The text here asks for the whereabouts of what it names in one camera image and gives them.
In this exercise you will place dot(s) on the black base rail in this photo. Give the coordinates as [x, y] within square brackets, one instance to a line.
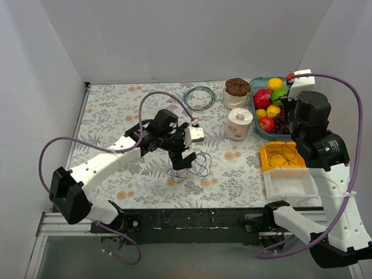
[167, 226]

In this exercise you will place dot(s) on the red apple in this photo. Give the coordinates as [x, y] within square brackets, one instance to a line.
[267, 124]

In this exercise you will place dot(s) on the yellow lemon centre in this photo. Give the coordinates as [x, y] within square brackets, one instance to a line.
[273, 111]

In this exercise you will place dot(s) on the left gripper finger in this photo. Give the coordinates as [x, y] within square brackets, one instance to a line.
[187, 161]
[177, 163]

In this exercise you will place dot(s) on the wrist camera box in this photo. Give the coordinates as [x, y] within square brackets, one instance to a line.
[299, 84]
[193, 134]

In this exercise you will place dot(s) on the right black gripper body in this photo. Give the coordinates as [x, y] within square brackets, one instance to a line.
[285, 106]

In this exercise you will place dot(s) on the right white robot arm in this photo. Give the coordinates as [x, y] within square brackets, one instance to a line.
[344, 241]

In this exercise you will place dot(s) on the dark purple grapes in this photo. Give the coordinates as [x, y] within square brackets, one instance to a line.
[281, 126]

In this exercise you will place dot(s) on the yellow orange fruit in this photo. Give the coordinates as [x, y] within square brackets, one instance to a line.
[275, 84]

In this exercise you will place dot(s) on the red pomegranate fruit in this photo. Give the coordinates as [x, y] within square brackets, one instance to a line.
[262, 98]

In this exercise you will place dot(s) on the white plastic bin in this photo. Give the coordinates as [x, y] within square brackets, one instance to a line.
[289, 184]

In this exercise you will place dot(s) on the white toilet paper roll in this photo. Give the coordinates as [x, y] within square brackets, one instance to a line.
[238, 123]

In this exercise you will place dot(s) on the brown topped white jar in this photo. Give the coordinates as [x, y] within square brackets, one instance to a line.
[236, 93]

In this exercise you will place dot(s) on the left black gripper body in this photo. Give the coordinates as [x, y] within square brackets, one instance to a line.
[178, 158]

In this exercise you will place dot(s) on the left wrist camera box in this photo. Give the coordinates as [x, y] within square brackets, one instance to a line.
[193, 134]

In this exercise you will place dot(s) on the small yellow lemon left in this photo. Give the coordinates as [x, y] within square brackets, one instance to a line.
[260, 113]

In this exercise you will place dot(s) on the floral table mat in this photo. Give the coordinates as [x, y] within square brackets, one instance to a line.
[228, 174]

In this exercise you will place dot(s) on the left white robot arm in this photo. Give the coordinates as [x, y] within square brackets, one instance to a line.
[70, 188]

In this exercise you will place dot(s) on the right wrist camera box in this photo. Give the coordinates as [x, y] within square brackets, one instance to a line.
[299, 84]

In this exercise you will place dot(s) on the yellow plastic bin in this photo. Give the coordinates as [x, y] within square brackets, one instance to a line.
[278, 154]

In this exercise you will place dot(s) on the teal fruit basket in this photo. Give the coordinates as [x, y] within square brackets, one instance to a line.
[256, 84]

